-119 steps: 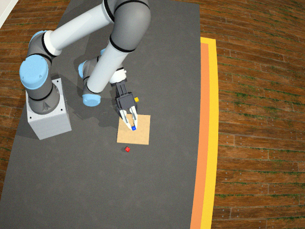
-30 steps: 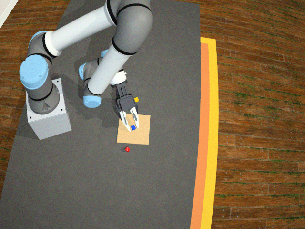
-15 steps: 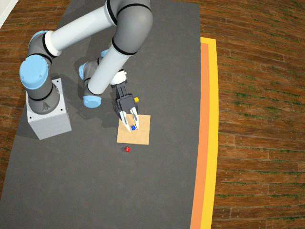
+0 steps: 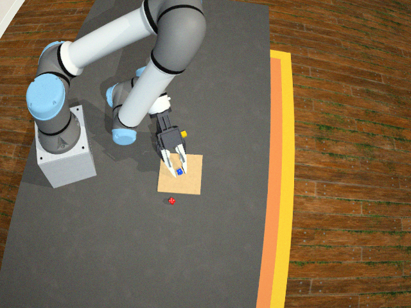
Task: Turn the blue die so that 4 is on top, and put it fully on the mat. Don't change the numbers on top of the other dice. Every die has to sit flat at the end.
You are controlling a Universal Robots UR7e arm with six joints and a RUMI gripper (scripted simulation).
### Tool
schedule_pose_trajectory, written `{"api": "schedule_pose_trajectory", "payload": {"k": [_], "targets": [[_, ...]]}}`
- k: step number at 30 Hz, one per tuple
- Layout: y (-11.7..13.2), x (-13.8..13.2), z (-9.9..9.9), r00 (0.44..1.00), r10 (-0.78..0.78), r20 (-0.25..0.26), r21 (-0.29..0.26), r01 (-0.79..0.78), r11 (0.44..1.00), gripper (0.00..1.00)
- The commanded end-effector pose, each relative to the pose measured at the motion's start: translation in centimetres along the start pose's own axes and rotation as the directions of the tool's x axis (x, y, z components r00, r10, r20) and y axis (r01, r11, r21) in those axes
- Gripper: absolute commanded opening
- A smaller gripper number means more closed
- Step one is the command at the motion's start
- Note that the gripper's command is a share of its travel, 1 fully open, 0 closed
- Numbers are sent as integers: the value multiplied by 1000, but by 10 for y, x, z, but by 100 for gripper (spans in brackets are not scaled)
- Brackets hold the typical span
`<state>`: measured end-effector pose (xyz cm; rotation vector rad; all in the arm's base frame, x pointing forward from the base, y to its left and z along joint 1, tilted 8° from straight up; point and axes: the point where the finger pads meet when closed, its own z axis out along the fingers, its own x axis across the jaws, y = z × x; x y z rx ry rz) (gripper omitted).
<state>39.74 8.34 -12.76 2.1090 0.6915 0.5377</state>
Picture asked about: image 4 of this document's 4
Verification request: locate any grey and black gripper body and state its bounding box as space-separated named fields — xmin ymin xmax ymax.
xmin=150 ymin=108 xmax=184 ymax=150

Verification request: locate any tan flat mat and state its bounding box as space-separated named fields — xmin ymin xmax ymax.
xmin=157 ymin=153 xmax=203 ymax=195

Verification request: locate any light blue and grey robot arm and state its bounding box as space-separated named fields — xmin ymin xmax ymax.
xmin=26 ymin=0 xmax=206 ymax=155

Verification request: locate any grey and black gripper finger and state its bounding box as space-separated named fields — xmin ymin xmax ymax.
xmin=155 ymin=141 xmax=177 ymax=177
xmin=175 ymin=138 xmax=187 ymax=174

